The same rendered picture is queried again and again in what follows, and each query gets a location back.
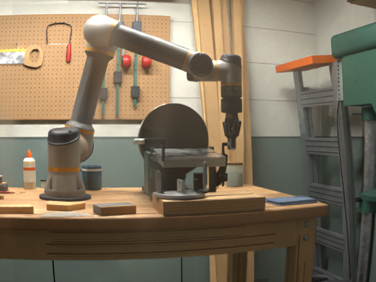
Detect wooden workbench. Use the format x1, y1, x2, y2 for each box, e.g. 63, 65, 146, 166
0, 184, 329, 282

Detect five sided wooden block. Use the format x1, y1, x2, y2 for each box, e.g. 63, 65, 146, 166
45, 200, 86, 212

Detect silver tipped black handle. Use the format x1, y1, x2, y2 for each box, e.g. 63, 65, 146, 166
133, 137, 166, 154

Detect grey stepladder orange top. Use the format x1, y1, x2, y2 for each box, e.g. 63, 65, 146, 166
275, 54, 355, 281

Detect pale wooden block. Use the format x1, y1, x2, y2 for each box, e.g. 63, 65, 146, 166
0, 204, 34, 215

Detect teal bar clamp red handle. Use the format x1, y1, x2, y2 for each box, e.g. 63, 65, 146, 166
130, 21, 153, 109
113, 47, 132, 118

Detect blue pad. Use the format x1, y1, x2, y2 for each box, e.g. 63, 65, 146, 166
265, 195, 318, 206

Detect brown sanding disc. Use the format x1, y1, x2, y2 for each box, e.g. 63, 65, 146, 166
138, 102, 209, 177

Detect white glue bottle orange cap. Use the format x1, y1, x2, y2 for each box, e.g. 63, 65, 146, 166
22, 148, 37, 190

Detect dark blue tin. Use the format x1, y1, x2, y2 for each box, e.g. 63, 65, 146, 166
80, 164, 103, 191

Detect pale grey half disc sheet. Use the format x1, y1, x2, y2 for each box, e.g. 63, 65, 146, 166
40, 211, 96, 219

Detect grey topped sanding block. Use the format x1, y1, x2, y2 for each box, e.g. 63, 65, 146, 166
92, 202, 137, 217

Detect black lever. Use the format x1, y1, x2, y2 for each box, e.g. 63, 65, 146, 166
215, 142, 229, 188

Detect leaning pale wooden planks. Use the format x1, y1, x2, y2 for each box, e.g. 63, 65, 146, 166
191, 0, 255, 282

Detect brown pegboard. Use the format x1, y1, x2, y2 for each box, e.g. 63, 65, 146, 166
0, 13, 171, 122

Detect wooden rack block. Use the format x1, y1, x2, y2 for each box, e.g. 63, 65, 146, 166
151, 192, 266, 218

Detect grey metal hanger rail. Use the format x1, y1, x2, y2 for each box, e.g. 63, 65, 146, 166
98, 1, 147, 30

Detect green drill press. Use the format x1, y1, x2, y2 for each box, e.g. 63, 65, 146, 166
331, 21, 376, 282

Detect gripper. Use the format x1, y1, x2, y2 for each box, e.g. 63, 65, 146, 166
220, 85, 244, 150

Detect red handled coping saw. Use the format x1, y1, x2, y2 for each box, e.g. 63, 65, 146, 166
45, 22, 74, 63

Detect pale green jar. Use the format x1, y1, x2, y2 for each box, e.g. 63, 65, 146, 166
225, 162, 244, 188

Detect wooden handled hand saw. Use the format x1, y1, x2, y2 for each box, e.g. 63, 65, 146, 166
0, 43, 45, 70

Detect grey sander table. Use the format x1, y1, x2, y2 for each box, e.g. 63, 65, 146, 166
149, 147, 229, 170

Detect green grey disc sander body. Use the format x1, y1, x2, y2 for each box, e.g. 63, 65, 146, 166
142, 146, 228, 200

